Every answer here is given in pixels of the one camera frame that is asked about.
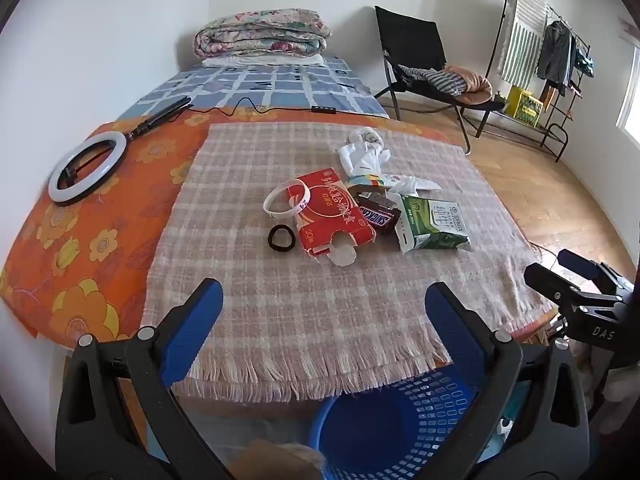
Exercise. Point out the white wristband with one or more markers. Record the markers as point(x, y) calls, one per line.
point(305, 201)

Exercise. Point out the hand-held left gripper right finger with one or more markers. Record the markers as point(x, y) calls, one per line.
point(450, 325)

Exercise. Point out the brown chocolate bar wrapper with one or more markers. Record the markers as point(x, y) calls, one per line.
point(377, 216)

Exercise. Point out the person's right hand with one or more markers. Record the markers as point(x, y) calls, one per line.
point(622, 387)

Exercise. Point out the white plastic bag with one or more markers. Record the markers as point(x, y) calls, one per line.
point(360, 157)

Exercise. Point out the red cardboard box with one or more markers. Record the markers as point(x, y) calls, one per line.
point(325, 210)

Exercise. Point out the yellow crate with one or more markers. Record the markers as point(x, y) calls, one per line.
point(522, 105)

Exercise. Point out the colourful white toothpaste box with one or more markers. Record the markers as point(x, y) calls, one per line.
point(370, 180)

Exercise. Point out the dark hanging jacket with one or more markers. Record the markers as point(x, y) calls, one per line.
point(555, 55)

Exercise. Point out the orange floral bed sheet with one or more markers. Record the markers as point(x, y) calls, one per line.
point(75, 240)

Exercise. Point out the blue plastic basket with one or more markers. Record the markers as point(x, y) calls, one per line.
point(375, 435)

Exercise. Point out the striped towel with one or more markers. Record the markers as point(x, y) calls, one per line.
point(522, 35)

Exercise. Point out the black folding chair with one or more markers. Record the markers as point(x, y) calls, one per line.
point(410, 35)

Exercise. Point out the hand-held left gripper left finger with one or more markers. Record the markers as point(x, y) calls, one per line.
point(200, 320)

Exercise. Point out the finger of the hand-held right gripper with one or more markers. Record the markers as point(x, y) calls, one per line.
point(575, 260)
point(550, 282)

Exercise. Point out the blue checked bed sheet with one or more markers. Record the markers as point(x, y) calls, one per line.
point(300, 90)

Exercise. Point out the folded floral quilt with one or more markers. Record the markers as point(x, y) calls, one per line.
point(260, 30)

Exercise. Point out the beige plaid blanket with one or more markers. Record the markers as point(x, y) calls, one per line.
point(300, 310)

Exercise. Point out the brown cardboard box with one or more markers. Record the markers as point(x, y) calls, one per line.
point(280, 460)

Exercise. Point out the peach garment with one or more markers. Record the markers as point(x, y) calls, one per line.
point(472, 85)

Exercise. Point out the green milk carton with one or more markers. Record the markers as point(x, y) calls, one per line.
point(430, 225)

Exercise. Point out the striped clothes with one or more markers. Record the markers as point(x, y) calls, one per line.
point(445, 82)

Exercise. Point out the teal hanging garment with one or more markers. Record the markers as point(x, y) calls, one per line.
point(585, 64)

